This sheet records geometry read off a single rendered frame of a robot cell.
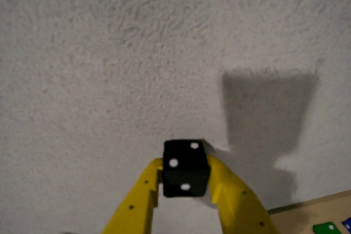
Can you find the black die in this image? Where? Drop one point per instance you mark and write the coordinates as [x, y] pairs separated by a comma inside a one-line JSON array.
[[186, 170]]

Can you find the tan flat board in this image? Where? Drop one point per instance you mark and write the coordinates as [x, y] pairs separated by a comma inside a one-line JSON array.
[[300, 218]]

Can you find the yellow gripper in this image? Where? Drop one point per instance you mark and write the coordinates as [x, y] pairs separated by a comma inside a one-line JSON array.
[[239, 209]]

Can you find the green die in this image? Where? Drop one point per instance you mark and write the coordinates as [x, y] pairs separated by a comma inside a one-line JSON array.
[[326, 228]]

